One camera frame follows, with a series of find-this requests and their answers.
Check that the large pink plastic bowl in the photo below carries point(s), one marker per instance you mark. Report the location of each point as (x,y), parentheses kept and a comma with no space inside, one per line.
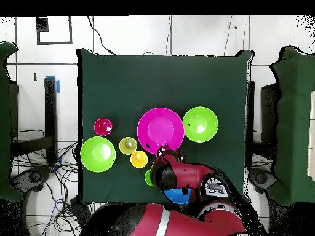
(160,129)

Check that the large blue plastic bowl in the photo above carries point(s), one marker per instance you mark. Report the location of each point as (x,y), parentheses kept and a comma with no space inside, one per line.
(176,196)

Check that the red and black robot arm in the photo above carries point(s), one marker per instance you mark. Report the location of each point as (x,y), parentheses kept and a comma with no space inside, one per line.
(187,221)

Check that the pale yellow translucent cup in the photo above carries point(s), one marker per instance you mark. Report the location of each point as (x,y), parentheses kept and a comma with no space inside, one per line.
(128,145)

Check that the orange-yellow plastic cup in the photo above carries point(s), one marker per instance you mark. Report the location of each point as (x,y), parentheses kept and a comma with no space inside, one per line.
(139,159)

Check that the green plastic bowl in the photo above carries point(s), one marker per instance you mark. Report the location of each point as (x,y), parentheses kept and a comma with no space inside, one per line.
(200,124)
(98,154)

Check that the green plastic cup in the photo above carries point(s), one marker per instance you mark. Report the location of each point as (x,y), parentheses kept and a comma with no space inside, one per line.
(148,177)

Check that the dark green tablecloth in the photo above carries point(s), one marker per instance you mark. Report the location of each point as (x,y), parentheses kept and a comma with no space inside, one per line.
(160,78)

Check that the red plastic cup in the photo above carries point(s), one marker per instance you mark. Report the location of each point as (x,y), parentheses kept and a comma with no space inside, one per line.
(103,127)

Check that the black floor power box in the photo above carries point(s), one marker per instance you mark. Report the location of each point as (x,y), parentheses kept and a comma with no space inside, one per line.
(80,209)

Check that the neighbouring green cloth table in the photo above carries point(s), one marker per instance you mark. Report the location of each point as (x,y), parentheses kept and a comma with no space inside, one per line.
(292,135)
(5,123)

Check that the black stand post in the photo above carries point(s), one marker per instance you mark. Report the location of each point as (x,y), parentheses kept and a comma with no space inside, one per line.
(251,123)
(50,118)

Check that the grey pedestal foot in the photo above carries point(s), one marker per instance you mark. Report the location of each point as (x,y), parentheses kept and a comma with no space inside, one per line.
(34,177)
(260,178)

